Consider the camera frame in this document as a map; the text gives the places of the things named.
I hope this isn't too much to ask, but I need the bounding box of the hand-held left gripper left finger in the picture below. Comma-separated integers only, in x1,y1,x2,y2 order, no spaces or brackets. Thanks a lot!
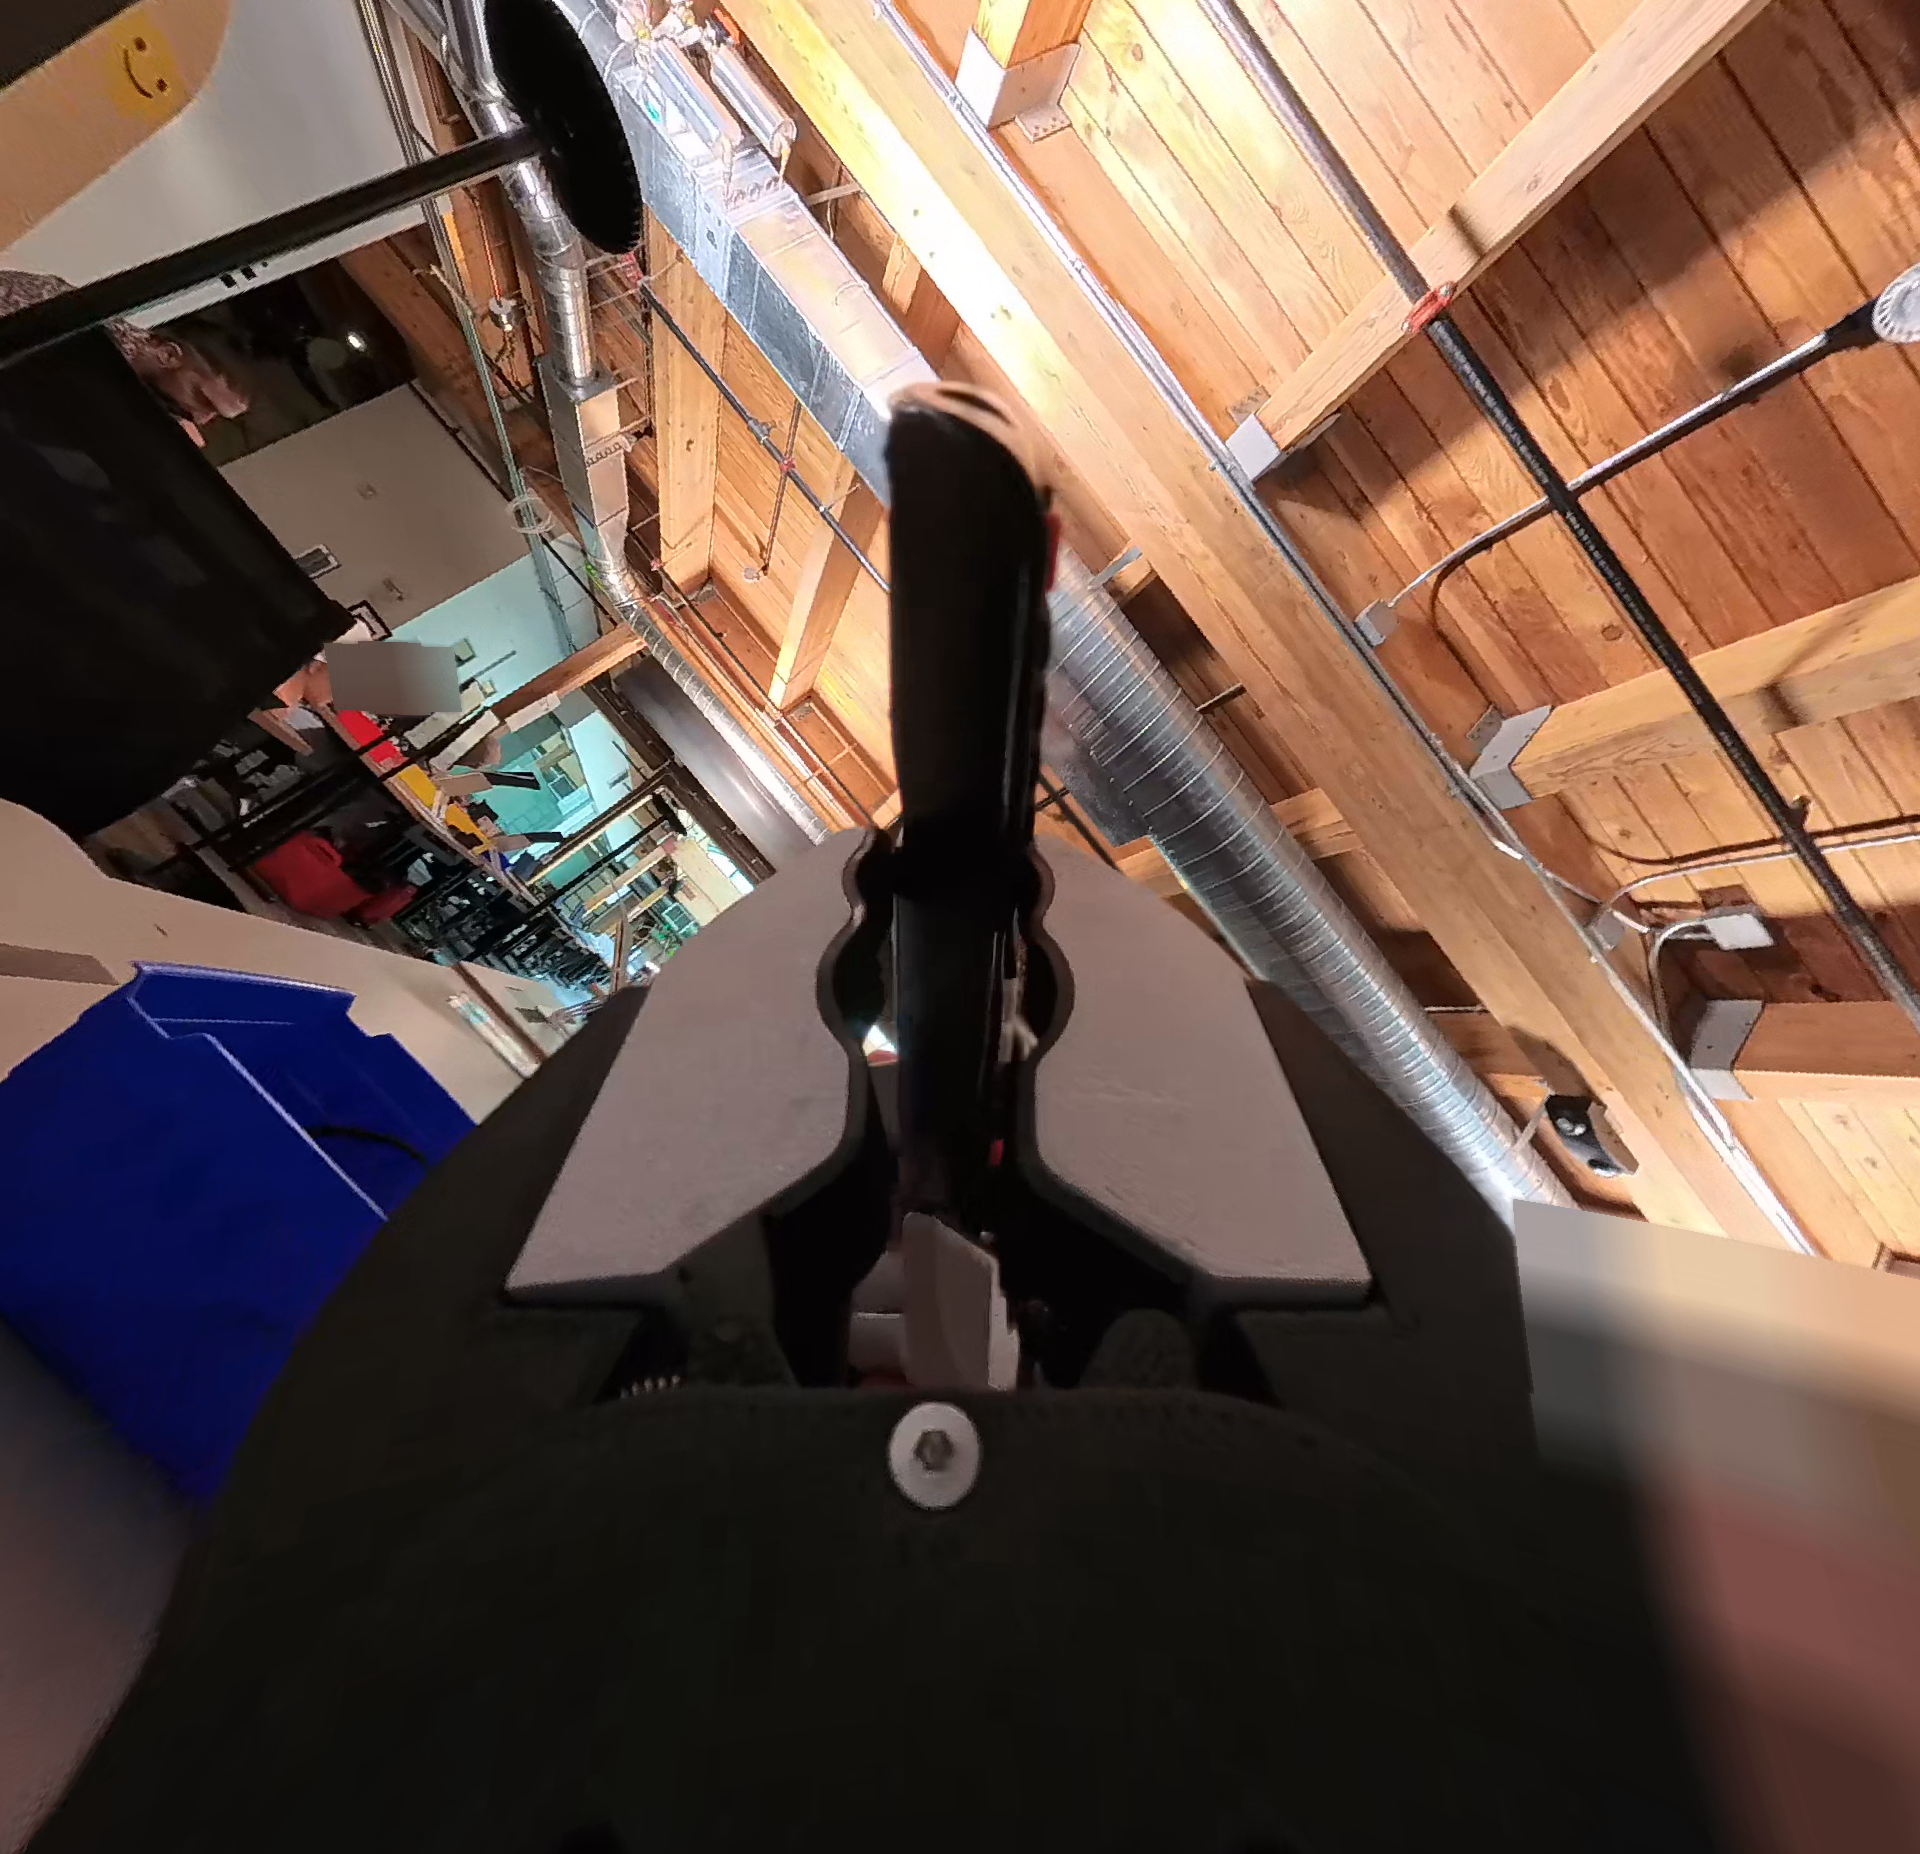
503,830,904,1389

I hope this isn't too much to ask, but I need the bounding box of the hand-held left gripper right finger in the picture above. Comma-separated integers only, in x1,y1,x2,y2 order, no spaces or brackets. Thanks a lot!
1017,833,1378,1389

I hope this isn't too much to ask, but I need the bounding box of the black utility knife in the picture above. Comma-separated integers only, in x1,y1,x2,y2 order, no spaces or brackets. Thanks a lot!
852,382,1060,1391

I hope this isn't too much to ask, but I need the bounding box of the blue plastic bin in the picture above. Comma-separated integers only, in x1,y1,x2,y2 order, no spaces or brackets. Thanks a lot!
0,960,479,1503

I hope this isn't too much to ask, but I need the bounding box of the red container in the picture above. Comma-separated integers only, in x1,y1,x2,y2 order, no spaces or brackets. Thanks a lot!
248,832,377,918

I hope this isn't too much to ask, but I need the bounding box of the black ceiling pipe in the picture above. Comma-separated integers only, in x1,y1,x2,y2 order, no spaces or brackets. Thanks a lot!
1411,294,1920,1031

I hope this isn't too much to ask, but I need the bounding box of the black screen panel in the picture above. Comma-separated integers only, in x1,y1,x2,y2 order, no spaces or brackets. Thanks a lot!
0,327,353,842

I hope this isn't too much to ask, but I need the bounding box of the black floor lamp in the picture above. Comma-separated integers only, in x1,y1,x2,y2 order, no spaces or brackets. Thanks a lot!
0,0,648,361

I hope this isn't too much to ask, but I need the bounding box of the ceiling spotlight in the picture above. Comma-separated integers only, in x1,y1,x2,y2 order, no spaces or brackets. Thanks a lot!
1823,261,1920,352

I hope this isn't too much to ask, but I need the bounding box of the wooden board with smiley sticker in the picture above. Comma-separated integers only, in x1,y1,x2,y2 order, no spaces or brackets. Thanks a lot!
0,0,234,254

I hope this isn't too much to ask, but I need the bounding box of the large silver air duct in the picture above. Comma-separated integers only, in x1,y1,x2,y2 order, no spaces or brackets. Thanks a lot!
591,0,1569,1218

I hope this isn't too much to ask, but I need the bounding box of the small black ceiling camera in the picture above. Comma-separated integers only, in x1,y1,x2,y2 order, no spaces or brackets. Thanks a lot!
1544,1093,1640,1179

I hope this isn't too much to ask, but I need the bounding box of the small silver air duct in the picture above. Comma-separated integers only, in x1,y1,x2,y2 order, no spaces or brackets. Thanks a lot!
427,0,835,842

